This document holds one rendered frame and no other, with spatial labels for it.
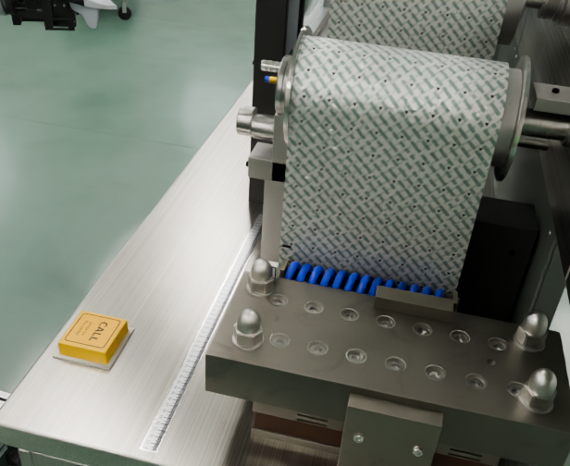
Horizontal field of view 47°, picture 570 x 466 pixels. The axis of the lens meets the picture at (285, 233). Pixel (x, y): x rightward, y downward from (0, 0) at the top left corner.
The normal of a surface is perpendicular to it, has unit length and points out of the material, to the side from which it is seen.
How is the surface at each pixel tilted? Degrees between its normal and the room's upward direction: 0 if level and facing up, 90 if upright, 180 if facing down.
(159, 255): 0
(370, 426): 90
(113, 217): 0
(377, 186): 90
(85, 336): 0
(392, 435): 90
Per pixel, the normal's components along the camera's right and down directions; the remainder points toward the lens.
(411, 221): -0.22, 0.54
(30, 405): 0.07, -0.83
